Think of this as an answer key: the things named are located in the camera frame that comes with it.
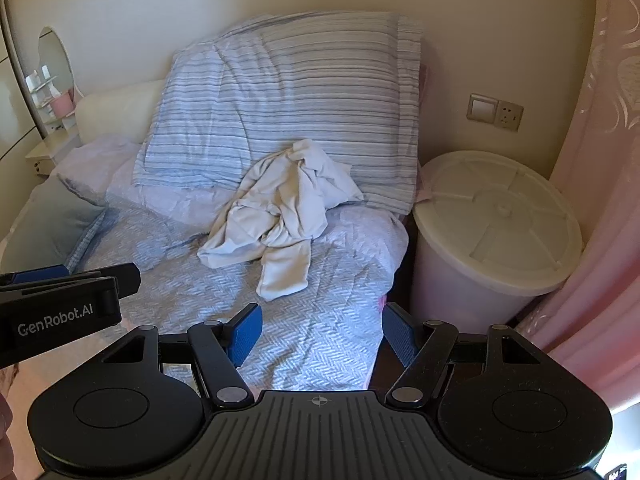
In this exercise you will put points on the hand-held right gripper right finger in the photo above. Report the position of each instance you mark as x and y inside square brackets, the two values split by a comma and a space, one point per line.
[397, 335]

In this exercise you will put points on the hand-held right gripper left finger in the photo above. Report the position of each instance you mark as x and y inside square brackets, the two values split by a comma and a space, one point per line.
[247, 332]

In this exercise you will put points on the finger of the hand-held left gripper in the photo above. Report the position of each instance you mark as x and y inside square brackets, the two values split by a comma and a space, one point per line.
[125, 277]
[37, 276]

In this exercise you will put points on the cream long-sleeved shirt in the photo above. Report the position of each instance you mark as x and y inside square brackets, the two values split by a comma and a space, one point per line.
[280, 195]

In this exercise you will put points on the grey pillow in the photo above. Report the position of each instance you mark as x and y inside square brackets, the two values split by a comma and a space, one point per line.
[45, 225]

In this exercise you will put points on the herringbone woven bedspread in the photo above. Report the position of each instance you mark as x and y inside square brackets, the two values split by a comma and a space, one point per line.
[310, 330]

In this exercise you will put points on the cream dressing table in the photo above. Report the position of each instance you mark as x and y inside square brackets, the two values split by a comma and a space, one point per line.
[55, 149]

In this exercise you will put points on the white plastic bucket with lid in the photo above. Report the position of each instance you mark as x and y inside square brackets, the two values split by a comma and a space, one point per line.
[490, 220]

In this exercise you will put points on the white padded headboard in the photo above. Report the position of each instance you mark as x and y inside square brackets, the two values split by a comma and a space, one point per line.
[120, 110]

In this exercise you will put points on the pink cup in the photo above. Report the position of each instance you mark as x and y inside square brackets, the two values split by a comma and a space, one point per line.
[63, 105]

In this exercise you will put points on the oval mirror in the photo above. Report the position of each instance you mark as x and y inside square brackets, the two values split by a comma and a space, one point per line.
[55, 55]

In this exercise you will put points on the pink patterned curtain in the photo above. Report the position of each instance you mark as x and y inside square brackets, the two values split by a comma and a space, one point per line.
[600, 210]

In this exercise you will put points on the striped blue pillow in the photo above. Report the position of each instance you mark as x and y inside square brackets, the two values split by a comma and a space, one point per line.
[300, 85]

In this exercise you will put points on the wall light switch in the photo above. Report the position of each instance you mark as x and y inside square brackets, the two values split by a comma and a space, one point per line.
[481, 107]

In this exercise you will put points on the wall power socket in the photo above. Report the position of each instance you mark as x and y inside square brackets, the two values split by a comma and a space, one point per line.
[509, 116]

